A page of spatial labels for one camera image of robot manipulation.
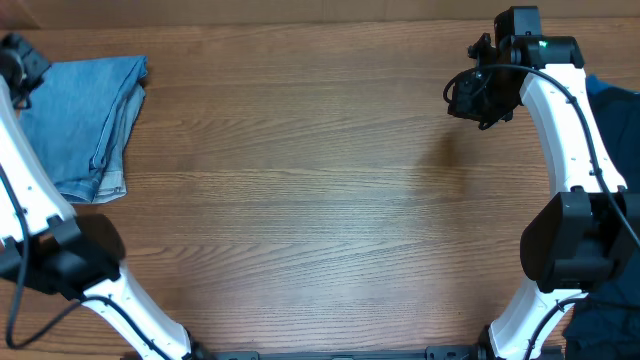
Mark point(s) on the folded light blue jeans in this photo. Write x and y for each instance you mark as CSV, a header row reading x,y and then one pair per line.
x,y
113,185

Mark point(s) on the medium blue denim jeans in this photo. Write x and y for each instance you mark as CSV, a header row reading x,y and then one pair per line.
x,y
71,119

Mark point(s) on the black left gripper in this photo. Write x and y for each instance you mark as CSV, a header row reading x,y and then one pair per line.
x,y
18,48

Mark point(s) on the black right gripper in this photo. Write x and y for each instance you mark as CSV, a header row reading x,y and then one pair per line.
x,y
467,95

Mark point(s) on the brown cardboard backboard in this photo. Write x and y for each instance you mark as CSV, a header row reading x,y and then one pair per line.
x,y
90,14

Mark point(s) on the bright blue garment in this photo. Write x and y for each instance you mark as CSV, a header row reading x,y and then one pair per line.
x,y
595,86

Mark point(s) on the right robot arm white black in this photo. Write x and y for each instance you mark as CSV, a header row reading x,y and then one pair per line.
x,y
587,232

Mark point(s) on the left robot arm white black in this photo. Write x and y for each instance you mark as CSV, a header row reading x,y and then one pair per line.
x,y
47,247

